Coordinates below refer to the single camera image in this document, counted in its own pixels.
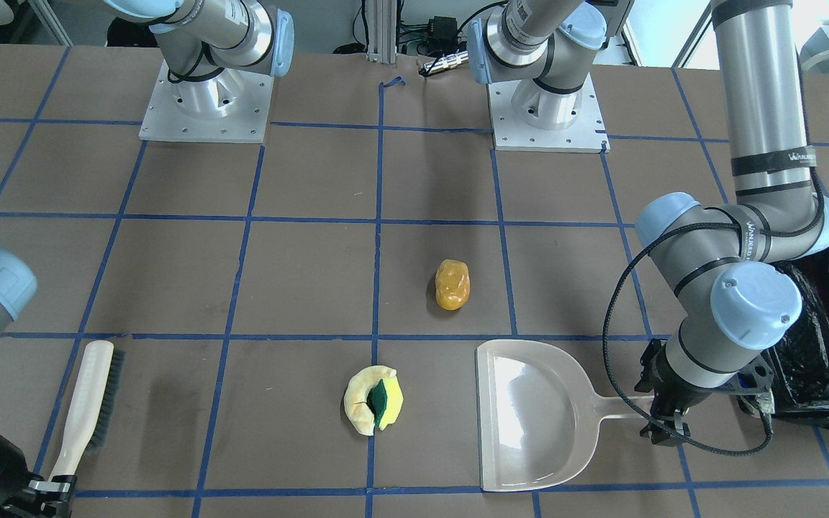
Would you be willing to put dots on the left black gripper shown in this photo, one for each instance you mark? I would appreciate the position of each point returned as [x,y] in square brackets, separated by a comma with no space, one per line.
[671,386]

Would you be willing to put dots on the beige dustpan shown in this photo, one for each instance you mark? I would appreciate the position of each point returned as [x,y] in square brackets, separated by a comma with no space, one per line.
[539,415]

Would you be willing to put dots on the aluminium frame post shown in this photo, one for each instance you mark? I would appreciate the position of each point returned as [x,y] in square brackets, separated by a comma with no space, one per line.
[381,31]

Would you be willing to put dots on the beige hand brush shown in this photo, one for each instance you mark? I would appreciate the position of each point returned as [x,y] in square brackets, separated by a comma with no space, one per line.
[91,407]

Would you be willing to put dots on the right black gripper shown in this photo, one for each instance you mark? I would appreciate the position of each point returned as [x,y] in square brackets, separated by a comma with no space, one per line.
[28,493]

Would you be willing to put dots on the yellow green sponge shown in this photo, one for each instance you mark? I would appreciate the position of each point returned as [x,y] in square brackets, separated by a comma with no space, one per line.
[386,400]

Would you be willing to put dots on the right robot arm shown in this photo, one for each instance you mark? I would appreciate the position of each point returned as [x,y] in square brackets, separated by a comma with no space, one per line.
[229,36]

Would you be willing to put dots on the orange-brown bread roll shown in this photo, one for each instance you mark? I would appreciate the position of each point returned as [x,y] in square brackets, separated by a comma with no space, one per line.
[452,284]

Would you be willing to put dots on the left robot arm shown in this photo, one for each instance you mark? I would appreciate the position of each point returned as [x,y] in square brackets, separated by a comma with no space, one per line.
[719,260]

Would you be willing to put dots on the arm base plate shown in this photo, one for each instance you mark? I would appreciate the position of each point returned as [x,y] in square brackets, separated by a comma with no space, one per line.
[231,108]
[527,118]

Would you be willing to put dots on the black power adapter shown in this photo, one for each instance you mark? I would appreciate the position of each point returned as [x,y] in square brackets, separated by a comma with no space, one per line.
[443,29]

